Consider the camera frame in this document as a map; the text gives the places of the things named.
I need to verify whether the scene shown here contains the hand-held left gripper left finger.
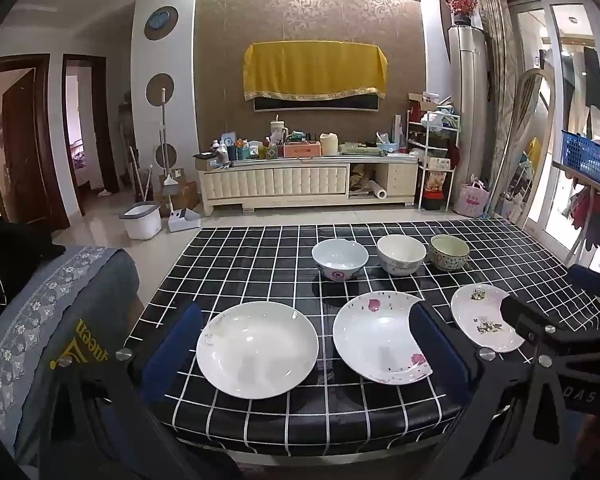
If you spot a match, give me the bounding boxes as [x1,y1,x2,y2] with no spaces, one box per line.
[35,302,241,480]

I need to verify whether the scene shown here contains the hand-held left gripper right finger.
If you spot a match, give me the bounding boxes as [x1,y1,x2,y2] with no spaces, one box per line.
[411,301,581,480]

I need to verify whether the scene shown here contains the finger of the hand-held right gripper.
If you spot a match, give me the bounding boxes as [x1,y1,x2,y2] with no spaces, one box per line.
[567,265,600,311]
[499,296,600,366]

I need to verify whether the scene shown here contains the small white leaf-print plate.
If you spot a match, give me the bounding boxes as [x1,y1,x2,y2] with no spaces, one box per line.
[451,283,526,353]

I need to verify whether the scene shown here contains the white plate pink flowers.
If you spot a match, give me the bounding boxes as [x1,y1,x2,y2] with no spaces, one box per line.
[332,290,433,385]

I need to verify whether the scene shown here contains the plain white plate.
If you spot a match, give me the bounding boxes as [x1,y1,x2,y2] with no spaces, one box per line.
[196,301,320,400]

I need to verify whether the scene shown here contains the green patterned bowl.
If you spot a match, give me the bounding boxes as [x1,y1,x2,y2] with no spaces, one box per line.
[429,234,471,272]

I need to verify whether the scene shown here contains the cream white bowl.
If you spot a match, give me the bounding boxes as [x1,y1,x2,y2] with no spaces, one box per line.
[377,234,427,276]

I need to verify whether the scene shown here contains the white bowl red mark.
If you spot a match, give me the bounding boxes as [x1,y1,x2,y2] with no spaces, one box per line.
[312,238,369,282]

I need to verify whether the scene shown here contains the hanging red clothes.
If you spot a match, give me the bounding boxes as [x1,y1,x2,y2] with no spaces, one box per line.
[570,187,600,251]

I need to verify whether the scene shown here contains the black white grid tablecloth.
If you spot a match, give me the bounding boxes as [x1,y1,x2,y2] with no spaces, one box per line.
[139,220,600,456]

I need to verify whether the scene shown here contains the blue plastic basket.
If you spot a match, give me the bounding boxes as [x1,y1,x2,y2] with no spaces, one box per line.
[561,130,600,187]

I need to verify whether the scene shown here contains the white open box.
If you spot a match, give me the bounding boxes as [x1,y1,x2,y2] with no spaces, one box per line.
[168,208,202,233]

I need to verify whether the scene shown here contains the white mop bucket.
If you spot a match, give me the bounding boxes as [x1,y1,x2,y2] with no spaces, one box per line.
[119,201,162,241]

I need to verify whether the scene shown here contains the pink bag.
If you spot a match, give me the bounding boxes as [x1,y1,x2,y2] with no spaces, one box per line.
[454,180,491,218]

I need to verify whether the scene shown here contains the grey embroidered sofa cover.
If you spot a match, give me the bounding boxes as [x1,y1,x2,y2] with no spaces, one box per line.
[0,245,141,468]

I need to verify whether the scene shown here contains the cardboard box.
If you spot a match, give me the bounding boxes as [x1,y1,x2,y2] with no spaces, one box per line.
[160,180,201,218]

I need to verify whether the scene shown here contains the glass sliding door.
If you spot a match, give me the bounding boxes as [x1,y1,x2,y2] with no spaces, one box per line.
[505,0,600,261]

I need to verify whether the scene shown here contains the black garment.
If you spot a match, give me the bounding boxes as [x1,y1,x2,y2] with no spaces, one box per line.
[0,214,67,320]

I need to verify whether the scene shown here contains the cream television cabinet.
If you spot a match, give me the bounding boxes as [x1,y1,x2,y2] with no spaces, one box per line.
[198,152,421,216]

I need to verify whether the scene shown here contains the white standing air conditioner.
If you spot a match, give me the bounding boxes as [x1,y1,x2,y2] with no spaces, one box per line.
[448,25,488,196]

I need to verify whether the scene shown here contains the white metal shelf rack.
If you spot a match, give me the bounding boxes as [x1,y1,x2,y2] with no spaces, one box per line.
[406,92,462,212]

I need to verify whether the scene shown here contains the patterned beige curtain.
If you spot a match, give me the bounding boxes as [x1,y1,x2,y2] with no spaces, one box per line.
[472,0,518,221]

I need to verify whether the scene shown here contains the green folded cloth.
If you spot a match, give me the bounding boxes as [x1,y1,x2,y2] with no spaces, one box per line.
[340,141,381,156]

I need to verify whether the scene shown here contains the white mop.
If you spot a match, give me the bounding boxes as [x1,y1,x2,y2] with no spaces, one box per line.
[152,89,186,191]

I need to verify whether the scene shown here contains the pink storage box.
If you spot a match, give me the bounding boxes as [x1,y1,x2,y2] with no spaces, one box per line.
[283,141,322,158]

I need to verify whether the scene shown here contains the brown wooden door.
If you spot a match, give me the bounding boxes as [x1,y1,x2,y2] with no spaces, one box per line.
[0,55,71,231]

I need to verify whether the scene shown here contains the red flower vase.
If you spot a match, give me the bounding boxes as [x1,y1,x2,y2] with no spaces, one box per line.
[445,0,479,27]

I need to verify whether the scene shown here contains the yellow television cover cloth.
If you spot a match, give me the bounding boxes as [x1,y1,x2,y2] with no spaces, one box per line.
[243,40,388,102]

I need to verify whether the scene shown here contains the wooden rail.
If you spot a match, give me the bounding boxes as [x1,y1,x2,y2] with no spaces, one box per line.
[552,160,600,206]

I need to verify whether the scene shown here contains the white arched frame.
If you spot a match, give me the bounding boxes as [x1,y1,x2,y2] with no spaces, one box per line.
[500,67,556,221]

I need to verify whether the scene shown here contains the round brown wall disc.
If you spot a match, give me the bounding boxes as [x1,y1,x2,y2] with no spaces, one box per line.
[155,142,177,171]
[146,73,175,107]

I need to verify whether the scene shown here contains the brown open doorway frame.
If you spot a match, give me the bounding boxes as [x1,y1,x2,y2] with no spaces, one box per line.
[61,55,121,211]

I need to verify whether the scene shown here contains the round wall disc blue plate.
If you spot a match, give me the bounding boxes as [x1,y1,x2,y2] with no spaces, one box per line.
[145,6,179,41]

